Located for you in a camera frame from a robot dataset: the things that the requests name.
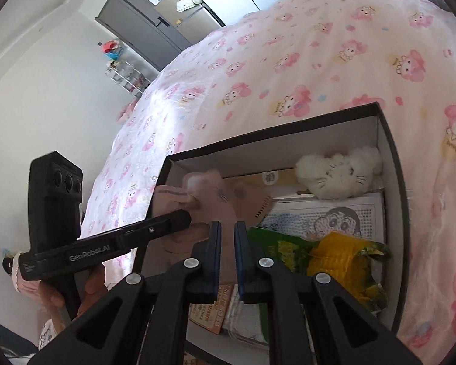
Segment grey door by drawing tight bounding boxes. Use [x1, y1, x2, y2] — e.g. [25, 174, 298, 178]
[95, 0, 192, 71]

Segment black storage box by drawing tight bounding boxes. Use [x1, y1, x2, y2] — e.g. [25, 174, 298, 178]
[131, 101, 411, 358]

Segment white wire shelf rack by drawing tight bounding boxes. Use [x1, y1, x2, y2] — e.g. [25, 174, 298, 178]
[98, 39, 150, 98]

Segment pink cartoon bedspread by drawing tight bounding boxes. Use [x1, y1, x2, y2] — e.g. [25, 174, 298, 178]
[81, 0, 456, 364]

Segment white plush cat toy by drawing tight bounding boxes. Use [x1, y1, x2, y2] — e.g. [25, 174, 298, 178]
[295, 147, 383, 200]

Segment pink patterned socks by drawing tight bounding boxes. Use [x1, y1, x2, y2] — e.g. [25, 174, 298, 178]
[152, 170, 273, 255]

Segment cartoon printed white paper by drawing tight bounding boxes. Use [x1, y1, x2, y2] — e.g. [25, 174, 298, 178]
[259, 192, 386, 243]

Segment green yellow snack bag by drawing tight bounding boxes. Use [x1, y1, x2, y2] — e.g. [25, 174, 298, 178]
[246, 227, 391, 345]

